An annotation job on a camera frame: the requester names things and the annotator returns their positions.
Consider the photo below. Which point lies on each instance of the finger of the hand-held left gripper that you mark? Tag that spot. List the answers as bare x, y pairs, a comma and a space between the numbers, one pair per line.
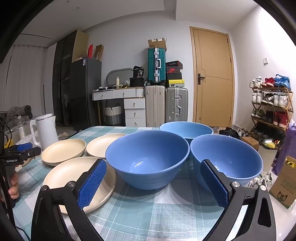
24, 147
32, 153

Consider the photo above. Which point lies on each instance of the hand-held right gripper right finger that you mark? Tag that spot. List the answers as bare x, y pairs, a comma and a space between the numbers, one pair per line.
214, 183

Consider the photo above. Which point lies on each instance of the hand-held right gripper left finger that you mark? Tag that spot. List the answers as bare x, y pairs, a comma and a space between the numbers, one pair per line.
92, 183

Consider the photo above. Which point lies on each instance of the cream plate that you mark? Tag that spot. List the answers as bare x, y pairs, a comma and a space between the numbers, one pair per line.
101, 146
63, 151
67, 171

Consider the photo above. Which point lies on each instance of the blue bowl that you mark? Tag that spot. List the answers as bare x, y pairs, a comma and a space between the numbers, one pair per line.
148, 157
229, 157
185, 129

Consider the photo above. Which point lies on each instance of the person's left hand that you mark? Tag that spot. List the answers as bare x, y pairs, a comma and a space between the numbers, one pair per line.
14, 190

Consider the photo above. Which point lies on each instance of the grey clothing pile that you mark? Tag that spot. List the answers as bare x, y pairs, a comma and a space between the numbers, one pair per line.
19, 111

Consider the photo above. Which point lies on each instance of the beige slipper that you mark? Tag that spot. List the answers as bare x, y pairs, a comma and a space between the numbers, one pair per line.
63, 134

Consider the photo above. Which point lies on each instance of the white sneakers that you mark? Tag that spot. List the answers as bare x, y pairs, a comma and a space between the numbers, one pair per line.
261, 179

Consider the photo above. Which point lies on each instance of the heap of dark shoes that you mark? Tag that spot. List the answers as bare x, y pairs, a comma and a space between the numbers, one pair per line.
231, 132

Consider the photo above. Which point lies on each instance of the brown cardboard box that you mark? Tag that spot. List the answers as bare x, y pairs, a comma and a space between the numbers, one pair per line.
251, 142

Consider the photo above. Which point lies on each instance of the teal checked tablecloth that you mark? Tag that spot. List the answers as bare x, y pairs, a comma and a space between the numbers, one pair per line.
150, 208

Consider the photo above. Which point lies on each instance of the yellow green bag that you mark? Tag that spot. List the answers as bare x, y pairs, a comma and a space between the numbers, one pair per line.
269, 143

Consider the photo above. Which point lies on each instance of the green print cardboard box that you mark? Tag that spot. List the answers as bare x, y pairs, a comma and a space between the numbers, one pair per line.
283, 187

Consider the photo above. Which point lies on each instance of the woven grey white basket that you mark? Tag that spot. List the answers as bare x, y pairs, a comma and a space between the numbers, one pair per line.
113, 115

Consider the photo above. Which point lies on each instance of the white curtain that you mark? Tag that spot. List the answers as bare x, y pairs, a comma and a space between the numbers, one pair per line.
23, 76

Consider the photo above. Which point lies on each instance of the tall dark cabinet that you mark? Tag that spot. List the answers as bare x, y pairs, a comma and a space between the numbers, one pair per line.
62, 81

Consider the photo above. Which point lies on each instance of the black refrigerator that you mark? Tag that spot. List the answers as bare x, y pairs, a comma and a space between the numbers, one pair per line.
84, 92

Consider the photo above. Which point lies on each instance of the white drawer cabinet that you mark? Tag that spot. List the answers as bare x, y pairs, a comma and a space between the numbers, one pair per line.
135, 112

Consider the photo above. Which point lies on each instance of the purple bag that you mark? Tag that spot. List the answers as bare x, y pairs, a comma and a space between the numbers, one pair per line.
288, 143

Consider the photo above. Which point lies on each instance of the silver suitcase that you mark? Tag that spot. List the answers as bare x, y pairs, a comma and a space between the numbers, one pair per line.
177, 104

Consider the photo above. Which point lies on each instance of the white desk with drawers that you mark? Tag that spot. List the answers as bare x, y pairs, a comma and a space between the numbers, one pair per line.
115, 93

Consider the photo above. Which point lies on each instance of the beige suitcase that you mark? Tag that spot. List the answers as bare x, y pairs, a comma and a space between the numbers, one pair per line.
155, 106

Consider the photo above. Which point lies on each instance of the rows of sneakers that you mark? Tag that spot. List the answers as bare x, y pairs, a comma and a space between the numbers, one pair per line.
270, 98

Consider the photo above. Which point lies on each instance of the cream bottle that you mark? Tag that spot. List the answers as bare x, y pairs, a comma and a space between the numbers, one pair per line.
118, 83

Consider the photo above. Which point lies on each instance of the yellow black shoe box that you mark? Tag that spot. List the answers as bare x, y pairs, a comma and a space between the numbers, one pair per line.
176, 83

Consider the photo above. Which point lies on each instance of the tan wooden door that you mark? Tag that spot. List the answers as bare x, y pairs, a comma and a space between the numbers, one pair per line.
214, 76

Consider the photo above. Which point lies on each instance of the black round container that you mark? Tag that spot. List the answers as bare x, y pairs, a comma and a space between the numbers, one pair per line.
136, 82

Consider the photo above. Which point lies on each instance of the wooden shoe rack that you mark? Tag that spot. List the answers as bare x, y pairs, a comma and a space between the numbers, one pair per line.
271, 89

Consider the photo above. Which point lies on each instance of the rounded grey framed mirror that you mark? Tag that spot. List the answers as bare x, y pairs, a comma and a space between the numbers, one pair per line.
120, 75

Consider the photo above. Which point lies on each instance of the flat cardboard sheet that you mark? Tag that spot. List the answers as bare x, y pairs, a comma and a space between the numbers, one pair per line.
79, 46

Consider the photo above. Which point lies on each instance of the red carton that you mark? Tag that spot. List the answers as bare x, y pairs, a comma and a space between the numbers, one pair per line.
90, 51

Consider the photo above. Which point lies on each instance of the black printed bag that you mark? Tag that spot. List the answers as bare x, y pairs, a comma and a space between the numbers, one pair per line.
138, 72

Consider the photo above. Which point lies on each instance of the small brown carton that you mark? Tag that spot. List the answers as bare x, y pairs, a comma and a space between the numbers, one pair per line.
99, 52

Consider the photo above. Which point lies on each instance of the teal suitcase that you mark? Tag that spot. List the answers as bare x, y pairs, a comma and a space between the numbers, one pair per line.
156, 66

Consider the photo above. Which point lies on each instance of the open cardboard box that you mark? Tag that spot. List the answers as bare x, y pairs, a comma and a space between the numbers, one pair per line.
157, 43

